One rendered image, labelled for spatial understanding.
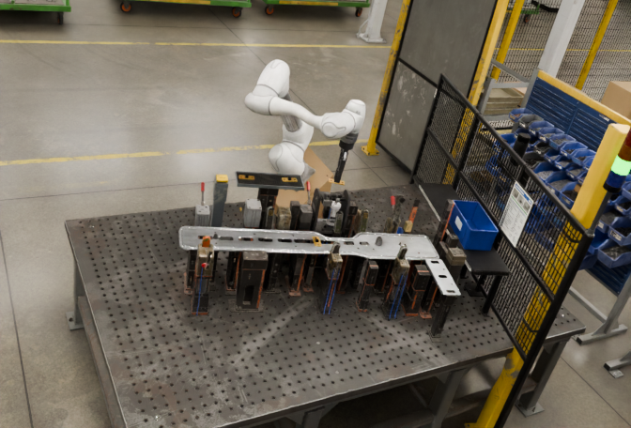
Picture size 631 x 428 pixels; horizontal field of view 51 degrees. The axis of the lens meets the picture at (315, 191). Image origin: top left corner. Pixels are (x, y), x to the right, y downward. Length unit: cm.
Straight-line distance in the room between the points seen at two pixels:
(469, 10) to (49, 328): 386
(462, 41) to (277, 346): 328
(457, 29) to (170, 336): 359
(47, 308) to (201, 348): 152
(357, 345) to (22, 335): 201
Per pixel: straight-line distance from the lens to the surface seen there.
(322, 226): 368
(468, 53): 562
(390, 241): 363
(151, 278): 358
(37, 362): 415
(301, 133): 400
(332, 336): 340
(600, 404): 483
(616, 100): 753
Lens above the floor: 295
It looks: 30 degrees down
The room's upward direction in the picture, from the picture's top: 12 degrees clockwise
